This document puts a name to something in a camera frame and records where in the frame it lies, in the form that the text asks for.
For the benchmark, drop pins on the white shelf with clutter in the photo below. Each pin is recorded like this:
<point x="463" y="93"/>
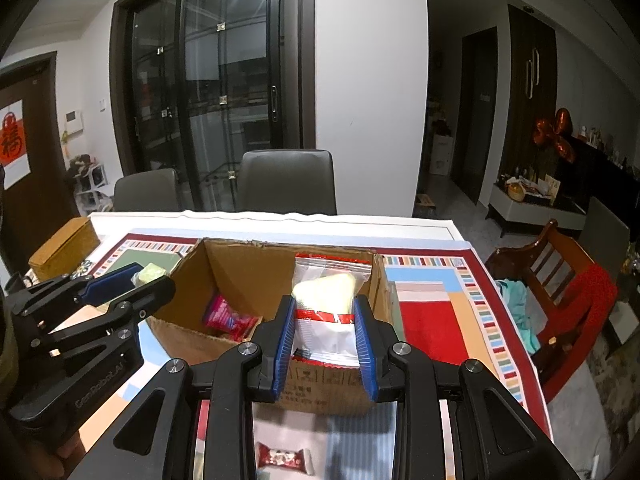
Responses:
<point x="86" y="179"/>

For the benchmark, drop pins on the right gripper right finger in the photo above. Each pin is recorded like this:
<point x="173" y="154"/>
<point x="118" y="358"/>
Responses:
<point x="373" y="338"/>

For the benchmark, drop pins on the red white snack packet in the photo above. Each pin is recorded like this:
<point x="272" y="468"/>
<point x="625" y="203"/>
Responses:
<point x="300" y="460"/>

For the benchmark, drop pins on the brown cardboard box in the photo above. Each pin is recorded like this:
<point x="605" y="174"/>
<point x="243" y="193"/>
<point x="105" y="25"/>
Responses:
<point x="253" y="277"/>

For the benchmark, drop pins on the pink snack packet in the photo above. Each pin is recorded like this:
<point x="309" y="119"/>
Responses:
<point x="224" y="322"/>

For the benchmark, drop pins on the person's left hand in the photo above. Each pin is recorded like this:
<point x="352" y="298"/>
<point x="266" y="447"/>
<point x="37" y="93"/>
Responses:
<point x="24" y="459"/>

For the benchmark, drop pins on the white low cabinet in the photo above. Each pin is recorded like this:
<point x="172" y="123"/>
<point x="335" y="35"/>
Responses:
<point x="528" y="218"/>

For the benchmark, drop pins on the black glass sliding door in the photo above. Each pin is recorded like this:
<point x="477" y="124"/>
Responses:
<point x="196" y="84"/>

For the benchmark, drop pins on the red wooden chair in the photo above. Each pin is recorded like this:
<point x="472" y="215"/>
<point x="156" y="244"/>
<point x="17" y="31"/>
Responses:
<point x="575" y="294"/>

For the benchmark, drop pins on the red foil balloon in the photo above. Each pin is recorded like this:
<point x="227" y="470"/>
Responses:
<point x="556" y="133"/>

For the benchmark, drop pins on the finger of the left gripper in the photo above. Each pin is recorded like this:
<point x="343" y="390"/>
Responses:
<point x="139" y="303"/>
<point x="109" y="286"/>

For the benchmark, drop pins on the small green candy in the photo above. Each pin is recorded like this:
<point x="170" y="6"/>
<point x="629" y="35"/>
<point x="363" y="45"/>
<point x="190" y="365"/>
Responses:
<point x="149" y="273"/>

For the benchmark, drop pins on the red fu door poster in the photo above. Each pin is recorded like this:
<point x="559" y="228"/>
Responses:
<point x="13" y="146"/>

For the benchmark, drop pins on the grey dining chair left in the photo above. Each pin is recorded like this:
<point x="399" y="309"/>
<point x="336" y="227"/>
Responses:
<point x="153" y="190"/>

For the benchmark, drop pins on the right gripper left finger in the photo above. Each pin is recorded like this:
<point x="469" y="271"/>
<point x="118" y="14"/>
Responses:
<point x="275" y="339"/>

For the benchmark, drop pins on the clear bag yellow snack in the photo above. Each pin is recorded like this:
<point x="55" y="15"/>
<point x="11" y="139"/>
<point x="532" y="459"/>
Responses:
<point x="324" y="289"/>

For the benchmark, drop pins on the woven wicker box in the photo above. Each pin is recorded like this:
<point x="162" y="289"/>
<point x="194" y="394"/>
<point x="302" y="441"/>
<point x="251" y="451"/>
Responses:
<point x="65" y="250"/>

